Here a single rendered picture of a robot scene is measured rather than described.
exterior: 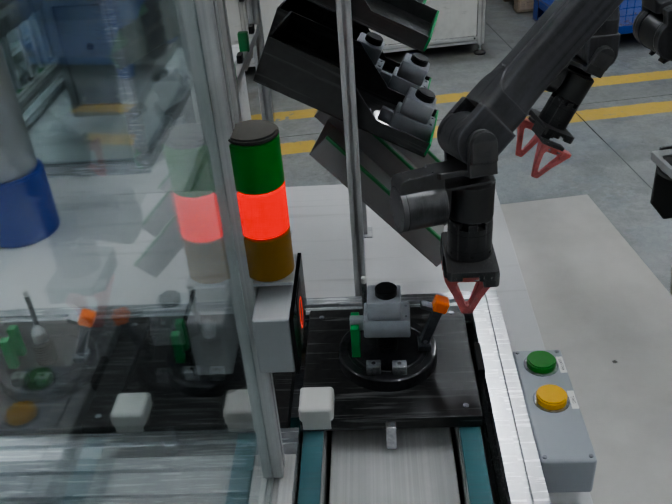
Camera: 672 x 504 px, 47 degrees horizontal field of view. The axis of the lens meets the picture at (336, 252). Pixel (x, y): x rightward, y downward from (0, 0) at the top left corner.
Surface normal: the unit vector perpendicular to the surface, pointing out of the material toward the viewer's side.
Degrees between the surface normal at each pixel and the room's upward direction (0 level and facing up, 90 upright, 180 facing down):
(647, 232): 1
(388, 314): 90
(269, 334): 90
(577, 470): 90
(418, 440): 0
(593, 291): 0
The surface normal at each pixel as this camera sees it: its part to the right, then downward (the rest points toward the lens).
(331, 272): -0.07, -0.84
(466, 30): 0.11, 0.53
